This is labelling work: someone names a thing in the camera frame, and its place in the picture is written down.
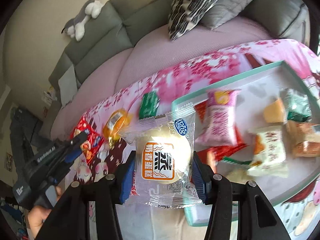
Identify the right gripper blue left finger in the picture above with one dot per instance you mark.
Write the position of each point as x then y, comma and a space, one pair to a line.
125, 179

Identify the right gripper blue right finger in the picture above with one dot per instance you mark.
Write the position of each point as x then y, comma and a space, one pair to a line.
202, 179

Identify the clear packet steamed cake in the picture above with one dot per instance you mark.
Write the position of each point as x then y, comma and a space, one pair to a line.
164, 147

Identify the orange jelly packet with barcode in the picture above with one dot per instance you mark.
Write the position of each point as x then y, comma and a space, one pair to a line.
118, 120

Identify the green snack box packet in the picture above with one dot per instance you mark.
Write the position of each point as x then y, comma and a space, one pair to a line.
149, 105

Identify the red cartoon snack packet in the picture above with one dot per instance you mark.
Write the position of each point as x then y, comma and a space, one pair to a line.
94, 140

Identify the person's left hand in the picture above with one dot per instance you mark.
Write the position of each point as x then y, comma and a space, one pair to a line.
36, 218

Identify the red patterned snack packet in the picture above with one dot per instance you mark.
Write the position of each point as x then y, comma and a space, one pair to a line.
219, 152

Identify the clear packet green-edged biscuit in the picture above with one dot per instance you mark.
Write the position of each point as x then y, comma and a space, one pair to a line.
239, 174

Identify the pink Swiss roll packet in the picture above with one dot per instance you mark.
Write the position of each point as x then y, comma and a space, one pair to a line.
219, 120

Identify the black tripod stand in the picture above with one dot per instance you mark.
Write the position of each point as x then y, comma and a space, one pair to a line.
25, 133

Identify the white yellow snack packet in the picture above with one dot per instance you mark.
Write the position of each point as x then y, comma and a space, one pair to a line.
269, 155

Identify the teal-rimmed white tray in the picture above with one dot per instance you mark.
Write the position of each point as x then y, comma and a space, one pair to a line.
290, 183

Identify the pale yellow wedge snack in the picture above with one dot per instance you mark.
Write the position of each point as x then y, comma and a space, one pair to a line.
275, 112

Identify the grey paper sheet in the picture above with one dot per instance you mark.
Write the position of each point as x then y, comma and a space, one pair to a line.
68, 86

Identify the pink cartoon printed cloth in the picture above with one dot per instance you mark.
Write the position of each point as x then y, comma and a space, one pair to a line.
145, 222

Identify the orange beige cake packet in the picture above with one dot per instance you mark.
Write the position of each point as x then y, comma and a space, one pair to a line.
304, 137

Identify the pink knitted sofa cover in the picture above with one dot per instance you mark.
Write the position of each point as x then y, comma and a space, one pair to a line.
150, 55

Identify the dark green foil snack packet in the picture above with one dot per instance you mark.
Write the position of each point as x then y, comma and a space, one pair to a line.
296, 105

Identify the grey white plush cat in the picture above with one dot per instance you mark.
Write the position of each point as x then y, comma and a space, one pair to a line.
75, 27

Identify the grey sofa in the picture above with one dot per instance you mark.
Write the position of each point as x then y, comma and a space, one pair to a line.
281, 19

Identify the black white patterned pillow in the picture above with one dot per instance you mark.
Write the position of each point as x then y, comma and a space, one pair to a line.
185, 15

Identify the grey cushion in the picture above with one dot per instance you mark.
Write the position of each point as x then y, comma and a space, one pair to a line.
222, 12

